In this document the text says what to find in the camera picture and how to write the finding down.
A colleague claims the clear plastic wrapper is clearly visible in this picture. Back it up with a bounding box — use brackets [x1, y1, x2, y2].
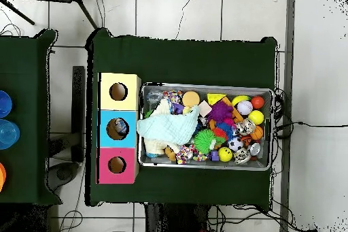
[114, 122, 129, 137]

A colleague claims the orange round disc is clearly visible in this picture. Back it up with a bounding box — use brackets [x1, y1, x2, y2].
[181, 90, 201, 108]

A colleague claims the yellow smiley face ball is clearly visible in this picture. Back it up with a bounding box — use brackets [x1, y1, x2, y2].
[217, 147, 234, 163]

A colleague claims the wooden three-hole sorting box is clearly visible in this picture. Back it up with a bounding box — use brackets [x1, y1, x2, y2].
[97, 72, 142, 185]

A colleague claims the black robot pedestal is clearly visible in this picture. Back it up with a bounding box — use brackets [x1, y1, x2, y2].
[143, 203, 220, 232]

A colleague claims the clear mesh bin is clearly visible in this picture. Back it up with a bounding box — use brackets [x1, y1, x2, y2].
[139, 83, 275, 171]

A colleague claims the mint green cloth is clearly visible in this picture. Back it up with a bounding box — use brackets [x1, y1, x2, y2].
[135, 98, 201, 146]

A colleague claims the purple spiky ball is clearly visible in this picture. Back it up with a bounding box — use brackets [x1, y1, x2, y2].
[206, 100, 235, 125]

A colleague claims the orange plastic cup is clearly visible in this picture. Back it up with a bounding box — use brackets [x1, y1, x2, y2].
[0, 162, 7, 192]

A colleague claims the red ball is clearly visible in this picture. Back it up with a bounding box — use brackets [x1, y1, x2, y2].
[250, 95, 266, 108]

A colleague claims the dark blue plastic cup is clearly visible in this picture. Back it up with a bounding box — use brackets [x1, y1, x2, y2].
[0, 90, 13, 119]

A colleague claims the crushed silver can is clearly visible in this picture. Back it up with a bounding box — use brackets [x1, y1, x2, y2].
[237, 118, 256, 135]

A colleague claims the dark green side-table cloth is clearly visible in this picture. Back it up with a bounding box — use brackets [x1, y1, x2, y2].
[0, 29, 62, 207]

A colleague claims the clear wrapper with blue print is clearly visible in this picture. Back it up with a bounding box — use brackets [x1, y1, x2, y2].
[145, 90, 164, 105]

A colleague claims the light blue plastic cup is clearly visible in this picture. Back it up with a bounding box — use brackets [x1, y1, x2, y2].
[0, 119, 21, 151]

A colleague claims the wooden cube block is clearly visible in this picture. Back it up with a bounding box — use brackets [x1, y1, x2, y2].
[198, 100, 213, 117]

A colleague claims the dark green table cloth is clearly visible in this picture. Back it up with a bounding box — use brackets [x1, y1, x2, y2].
[86, 27, 278, 208]

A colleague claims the green spiky ball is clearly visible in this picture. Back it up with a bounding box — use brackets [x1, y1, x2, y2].
[194, 129, 218, 155]

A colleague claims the black floor cable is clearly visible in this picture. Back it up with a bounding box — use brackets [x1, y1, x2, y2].
[274, 118, 348, 134]

